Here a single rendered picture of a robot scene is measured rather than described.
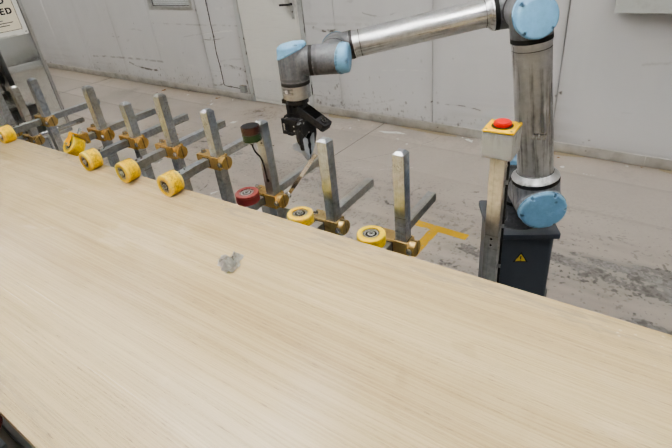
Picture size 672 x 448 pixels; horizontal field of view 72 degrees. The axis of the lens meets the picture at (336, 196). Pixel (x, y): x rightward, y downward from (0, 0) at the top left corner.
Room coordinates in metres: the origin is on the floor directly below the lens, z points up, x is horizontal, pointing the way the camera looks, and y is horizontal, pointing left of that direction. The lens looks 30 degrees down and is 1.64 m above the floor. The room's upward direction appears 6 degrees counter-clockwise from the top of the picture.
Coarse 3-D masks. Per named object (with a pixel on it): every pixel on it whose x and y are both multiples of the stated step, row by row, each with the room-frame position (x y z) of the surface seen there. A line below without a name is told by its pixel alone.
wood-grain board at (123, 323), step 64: (0, 192) 1.62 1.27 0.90; (64, 192) 1.55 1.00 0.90; (128, 192) 1.49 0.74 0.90; (192, 192) 1.43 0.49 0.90; (0, 256) 1.16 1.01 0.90; (64, 256) 1.12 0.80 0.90; (128, 256) 1.09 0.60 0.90; (192, 256) 1.05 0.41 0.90; (256, 256) 1.02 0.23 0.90; (320, 256) 0.99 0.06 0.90; (384, 256) 0.95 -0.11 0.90; (0, 320) 0.87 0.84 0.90; (64, 320) 0.85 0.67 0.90; (128, 320) 0.82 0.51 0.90; (192, 320) 0.80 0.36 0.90; (256, 320) 0.78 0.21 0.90; (320, 320) 0.75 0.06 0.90; (384, 320) 0.73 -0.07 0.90; (448, 320) 0.71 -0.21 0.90; (512, 320) 0.69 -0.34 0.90; (576, 320) 0.67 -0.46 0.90; (0, 384) 0.68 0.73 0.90; (64, 384) 0.66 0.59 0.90; (128, 384) 0.64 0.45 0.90; (192, 384) 0.62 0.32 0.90; (256, 384) 0.60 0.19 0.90; (320, 384) 0.59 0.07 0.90; (384, 384) 0.57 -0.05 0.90; (448, 384) 0.56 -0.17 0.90; (512, 384) 0.54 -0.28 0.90; (576, 384) 0.53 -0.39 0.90; (640, 384) 0.51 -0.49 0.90
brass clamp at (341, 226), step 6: (318, 210) 1.33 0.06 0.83; (318, 216) 1.29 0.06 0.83; (324, 216) 1.29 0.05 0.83; (342, 216) 1.28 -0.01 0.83; (324, 222) 1.27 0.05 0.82; (330, 222) 1.25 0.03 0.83; (336, 222) 1.24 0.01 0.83; (342, 222) 1.24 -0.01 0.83; (348, 222) 1.26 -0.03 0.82; (324, 228) 1.27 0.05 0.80; (330, 228) 1.25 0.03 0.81; (336, 228) 1.24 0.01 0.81; (342, 228) 1.23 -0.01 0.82; (348, 228) 1.26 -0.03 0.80; (342, 234) 1.23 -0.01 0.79
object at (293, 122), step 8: (288, 104) 1.40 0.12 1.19; (296, 104) 1.39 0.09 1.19; (288, 112) 1.43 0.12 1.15; (288, 120) 1.41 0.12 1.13; (296, 120) 1.39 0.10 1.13; (304, 120) 1.39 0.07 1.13; (288, 128) 1.42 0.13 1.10; (296, 128) 1.39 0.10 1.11; (304, 128) 1.39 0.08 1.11; (312, 128) 1.42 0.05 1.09
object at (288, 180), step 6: (306, 162) 1.66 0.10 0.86; (318, 162) 1.68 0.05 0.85; (300, 168) 1.61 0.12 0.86; (312, 168) 1.65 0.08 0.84; (288, 174) 1.57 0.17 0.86; (294, 174) 1.57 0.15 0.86; (282, 180) 1.53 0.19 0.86; (288, 180) 1.53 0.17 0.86; (294, 180) 1.55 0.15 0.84; (282, 186) 1.50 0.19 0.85; (288, 186) 1.52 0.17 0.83; (258, 204) 1.39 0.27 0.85; (264, 204) 1.42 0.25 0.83
